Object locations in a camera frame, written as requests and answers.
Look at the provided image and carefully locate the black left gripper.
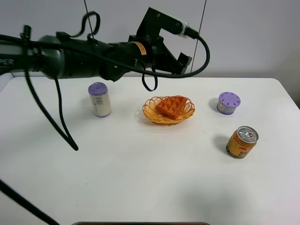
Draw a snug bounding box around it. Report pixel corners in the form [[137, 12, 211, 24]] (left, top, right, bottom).
[[128, 35, 192, 74]]

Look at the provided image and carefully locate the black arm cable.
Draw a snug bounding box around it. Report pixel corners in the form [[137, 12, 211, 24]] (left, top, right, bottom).
[[0, 11, 211, 225]]

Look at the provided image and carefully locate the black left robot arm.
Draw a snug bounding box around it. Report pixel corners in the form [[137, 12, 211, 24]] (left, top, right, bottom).
[[28, 35, 192, 82]]

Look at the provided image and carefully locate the purple lid air freshener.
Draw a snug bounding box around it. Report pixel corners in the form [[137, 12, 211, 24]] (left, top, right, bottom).
[[216, 91, 241, 115]]

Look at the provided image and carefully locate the purple white cylindrical canister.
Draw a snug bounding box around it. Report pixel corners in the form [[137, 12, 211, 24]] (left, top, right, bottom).
[[88, 82, 112, 118]]

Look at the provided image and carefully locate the orange waffle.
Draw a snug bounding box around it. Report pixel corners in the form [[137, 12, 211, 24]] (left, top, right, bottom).
[[156, 96, 188, 120]]

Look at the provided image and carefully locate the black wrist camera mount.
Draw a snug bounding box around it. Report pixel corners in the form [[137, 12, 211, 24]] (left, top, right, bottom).
[[136, 7, 189, 38]]

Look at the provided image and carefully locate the gold Red Bull can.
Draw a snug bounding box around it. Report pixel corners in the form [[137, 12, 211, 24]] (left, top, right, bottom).
[[226, 126, 259, 159]]

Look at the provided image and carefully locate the orange woven plastic basket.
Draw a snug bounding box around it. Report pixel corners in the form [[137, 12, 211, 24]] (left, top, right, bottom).
[[142, 95, 195, 125]]

